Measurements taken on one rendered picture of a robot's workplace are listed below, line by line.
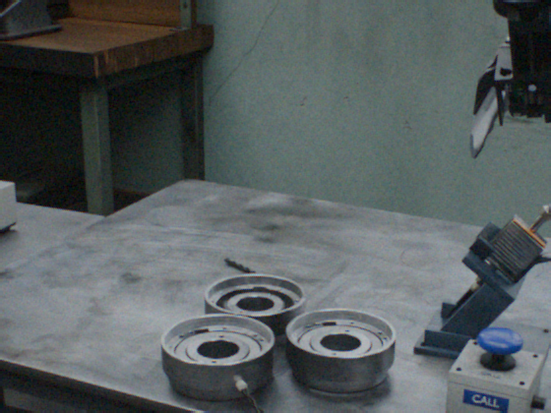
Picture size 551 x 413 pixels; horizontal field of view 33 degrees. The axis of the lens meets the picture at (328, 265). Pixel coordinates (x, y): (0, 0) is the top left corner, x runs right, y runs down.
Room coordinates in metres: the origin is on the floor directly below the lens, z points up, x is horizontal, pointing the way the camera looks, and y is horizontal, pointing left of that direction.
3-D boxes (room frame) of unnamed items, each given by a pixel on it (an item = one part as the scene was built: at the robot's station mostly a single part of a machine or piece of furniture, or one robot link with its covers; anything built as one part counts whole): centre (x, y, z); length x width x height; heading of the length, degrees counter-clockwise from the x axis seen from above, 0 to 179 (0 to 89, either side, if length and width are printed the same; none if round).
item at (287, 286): (0.88, 0.07, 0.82); 0.10 x 0.10 x 0.04
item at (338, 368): (0.80, -0.01, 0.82); 0.10 x 0.10 x 0.04
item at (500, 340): (0.74, -0.15, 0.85); 0.04 x 0.04 x 0.05
